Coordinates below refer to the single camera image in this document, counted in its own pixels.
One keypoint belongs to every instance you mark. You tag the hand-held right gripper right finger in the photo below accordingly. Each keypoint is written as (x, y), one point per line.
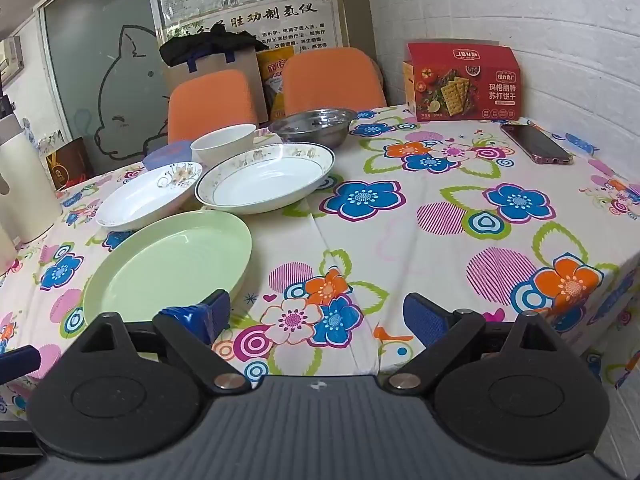
(425, 320)

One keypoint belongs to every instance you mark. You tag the floral tablecloth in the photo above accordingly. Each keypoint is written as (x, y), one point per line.
(425, 240)

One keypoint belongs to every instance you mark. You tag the smartphone in clear case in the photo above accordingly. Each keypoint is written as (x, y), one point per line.
(537, 145)

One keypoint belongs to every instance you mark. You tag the black cloth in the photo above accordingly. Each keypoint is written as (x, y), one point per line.
(200, 45)

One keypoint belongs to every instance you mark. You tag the stainless steel bowl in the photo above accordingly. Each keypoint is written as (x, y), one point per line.
(312, 127)

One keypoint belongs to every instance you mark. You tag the red cracker box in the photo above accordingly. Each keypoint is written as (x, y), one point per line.
(465, 85)

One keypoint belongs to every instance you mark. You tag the wall poster with black lettering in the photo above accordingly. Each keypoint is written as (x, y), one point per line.
(300, 20)

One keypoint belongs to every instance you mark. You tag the glass panel with cat drawing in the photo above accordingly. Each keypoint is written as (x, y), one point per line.
(90, 60)

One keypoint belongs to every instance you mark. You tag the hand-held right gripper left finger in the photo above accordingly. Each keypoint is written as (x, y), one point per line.
(197, 317)

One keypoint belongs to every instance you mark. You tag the orange chair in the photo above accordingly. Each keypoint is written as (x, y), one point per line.
(210, 105)
(330, 80)

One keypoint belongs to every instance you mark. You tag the white container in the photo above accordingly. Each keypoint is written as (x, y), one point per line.
(6, 250)

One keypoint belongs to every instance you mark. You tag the cardboard box with black cloth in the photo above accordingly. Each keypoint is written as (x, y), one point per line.
(245, 67)

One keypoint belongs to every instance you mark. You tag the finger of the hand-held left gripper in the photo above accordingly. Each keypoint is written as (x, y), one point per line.
(17, 365)

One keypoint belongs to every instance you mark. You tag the large white rimmed plate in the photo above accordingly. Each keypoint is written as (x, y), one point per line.
(260, 185)

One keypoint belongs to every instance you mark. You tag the yellow snack packet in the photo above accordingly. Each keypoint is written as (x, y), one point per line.
(272, 72)

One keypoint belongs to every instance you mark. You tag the light green plate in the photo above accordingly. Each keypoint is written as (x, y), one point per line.
(165, 260)

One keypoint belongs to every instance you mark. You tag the brown gift bag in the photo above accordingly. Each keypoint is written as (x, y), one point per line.
(70, 162)

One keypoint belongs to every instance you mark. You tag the small white floral plate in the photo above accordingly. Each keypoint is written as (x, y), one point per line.
(145, 200)

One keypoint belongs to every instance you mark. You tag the translucent blue plastic bowl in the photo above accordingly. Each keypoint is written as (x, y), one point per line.
(162, 157)

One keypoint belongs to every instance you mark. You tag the white ceramic bowl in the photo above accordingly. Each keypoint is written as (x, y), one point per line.
(222, 147)

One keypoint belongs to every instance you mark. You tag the white thermos jug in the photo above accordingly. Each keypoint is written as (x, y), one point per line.
(25, 180)

